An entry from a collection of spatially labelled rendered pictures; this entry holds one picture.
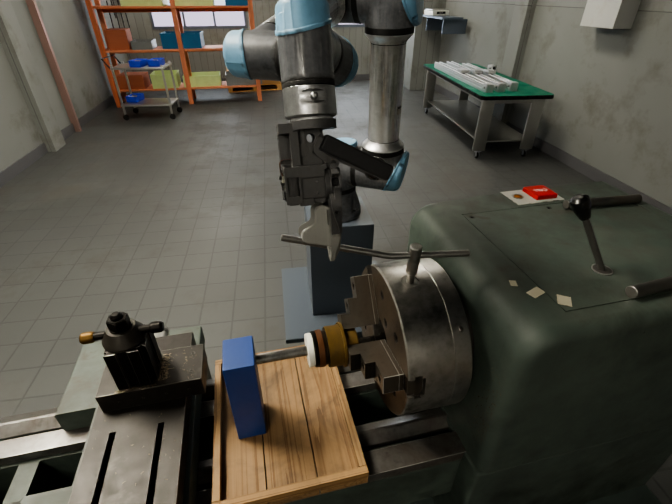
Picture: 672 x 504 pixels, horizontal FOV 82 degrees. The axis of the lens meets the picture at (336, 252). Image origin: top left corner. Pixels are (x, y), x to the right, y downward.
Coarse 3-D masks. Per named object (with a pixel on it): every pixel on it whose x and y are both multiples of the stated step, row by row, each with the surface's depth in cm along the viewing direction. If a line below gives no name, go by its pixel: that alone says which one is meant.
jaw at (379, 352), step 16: (352, 352) 76; (368, 352) 76; (384, 352) 76; (352, 368) 77; (368, 368) 74; (384, 368) 72; (400, 368) 71; (384, 384) 70; (400, 384) 71; (416, 384) 70
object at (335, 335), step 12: (336, 324) 82; (312, 336) 78; (324, 336) 78; (336, 336) 78; (348, 336) 79; (324, 348) 77; (336, 348) 77; (324, 360) 77; (336, 360) 77; (348, 360) 78
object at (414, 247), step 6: (414, 246) 68; (420, 246) 68; (414, 252) 68; (420, 252) 68; (414, 258) 69; (408, 264) 70; (414, 264) 70; (408, 270) 71; (414, 270) 71; (408, 276) 72; (414, 276) 73; (408, 282) 73
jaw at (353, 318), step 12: (360, 276) 82; (372, 276) 83; (360, 288) 81; (372, 288) 82; (348, 300) 81; (360, 300) 81; (372, 300) 82; (348, 312) 82; (360, 312) 81; (372, 312) 81; (348, 324) 80; (360, 324) 81; (372, 324) 81
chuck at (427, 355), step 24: (384, 264) 80; (384, 288) 75; (408, 288) 72; (432, 288) 73; (384, 312) 77; (408, 312) 69; (432, 312) 70; (408, 336) 68; (432, 336) 69; (408, 360) 68; (432, 360) 69; (432, 384) 70; (408, 408) 72; (432, 408) 77
